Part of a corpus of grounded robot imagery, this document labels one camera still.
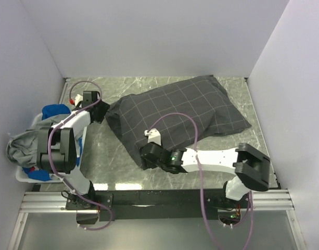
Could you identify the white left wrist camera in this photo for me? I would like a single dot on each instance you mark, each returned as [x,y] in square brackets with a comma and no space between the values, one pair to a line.
[76,101]

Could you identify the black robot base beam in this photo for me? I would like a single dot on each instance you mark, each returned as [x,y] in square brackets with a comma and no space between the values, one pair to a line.
[151,204]

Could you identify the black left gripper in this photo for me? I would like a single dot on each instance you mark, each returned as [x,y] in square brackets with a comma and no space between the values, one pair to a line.
[104,107]

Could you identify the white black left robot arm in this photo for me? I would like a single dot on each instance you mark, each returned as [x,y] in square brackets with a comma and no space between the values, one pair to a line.
[56,145]

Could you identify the white plastic laundry basket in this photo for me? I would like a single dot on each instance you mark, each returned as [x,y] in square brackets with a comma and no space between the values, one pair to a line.
[26,175]

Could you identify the blue garment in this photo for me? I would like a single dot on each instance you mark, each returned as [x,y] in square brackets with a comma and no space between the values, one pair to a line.
[47,112]

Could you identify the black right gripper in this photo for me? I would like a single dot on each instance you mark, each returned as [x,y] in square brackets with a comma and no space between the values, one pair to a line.
[144,163]

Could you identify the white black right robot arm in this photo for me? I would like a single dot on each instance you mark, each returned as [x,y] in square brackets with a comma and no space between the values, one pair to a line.
[249,166]

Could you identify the aluminium frame rail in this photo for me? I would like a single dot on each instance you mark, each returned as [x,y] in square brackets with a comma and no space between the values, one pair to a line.
[53,202]

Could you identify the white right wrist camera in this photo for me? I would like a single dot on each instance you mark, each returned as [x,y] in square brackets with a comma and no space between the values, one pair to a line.
[153,135]

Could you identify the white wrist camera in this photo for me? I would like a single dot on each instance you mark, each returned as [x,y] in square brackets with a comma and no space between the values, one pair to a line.
[153,135]
[76,101]

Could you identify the grey button shirt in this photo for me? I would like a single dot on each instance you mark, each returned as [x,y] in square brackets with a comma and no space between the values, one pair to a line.
[22,148]

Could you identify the dark grey checked pillowcase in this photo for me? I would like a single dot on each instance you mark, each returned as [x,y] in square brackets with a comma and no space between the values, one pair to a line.
[182,112]

